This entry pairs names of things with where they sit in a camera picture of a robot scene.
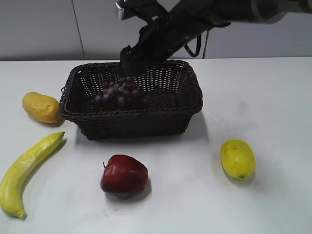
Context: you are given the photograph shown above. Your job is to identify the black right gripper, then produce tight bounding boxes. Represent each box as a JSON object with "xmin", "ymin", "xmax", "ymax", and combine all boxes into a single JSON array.
[{"xmin": 119, "ymin": 4, "xmax": 195, "ymax": 78}]

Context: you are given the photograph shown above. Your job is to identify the dark purple grape bunch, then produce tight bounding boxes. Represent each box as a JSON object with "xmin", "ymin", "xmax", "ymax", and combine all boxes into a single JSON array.
[{"xmin": 94, "ymin": 77, "xmax": 148, "ymax": 110}]

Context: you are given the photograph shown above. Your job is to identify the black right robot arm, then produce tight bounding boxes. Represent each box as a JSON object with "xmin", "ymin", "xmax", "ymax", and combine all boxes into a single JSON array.
[{"xmin": 116, "ymin": 0, "xmax": 312, "ymax": 77}]

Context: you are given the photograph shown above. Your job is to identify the black wicker basket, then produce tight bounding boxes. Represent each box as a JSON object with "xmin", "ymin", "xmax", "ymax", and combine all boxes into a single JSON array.
[{"xmin": 59, "ymin": 60, "xmax": 203, "ymax": 140}]

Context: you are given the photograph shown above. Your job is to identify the yellow mango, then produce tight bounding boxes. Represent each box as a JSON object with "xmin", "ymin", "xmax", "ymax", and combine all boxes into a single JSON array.
[{"xmin": 22, "ymin": 92, "xmax": 60, "ymax": 123}]

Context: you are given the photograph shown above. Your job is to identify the red apple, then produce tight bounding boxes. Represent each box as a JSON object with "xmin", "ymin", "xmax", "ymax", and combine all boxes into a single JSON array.
[{"xmin": 100, "ymin": 155, "xmax": 148, "ymax": 197}]

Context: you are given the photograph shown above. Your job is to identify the yellow lemon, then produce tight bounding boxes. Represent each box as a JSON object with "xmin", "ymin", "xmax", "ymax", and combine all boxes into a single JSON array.
[{"xmin": 220, "ymin": 139, "xmax": 256, "ymax": 180}]

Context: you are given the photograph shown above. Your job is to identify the yellow banana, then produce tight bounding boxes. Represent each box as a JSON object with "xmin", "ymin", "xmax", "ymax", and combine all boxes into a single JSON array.
[{"xmin": 0, "ymin": 132, "xmax": 65, "ymax": 220}]

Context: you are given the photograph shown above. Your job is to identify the black cable loop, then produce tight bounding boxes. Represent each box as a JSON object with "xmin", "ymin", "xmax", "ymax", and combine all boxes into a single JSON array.
[{"xmin": 184, "ymin": 34, "xmax": 203, "ymax": 57}]

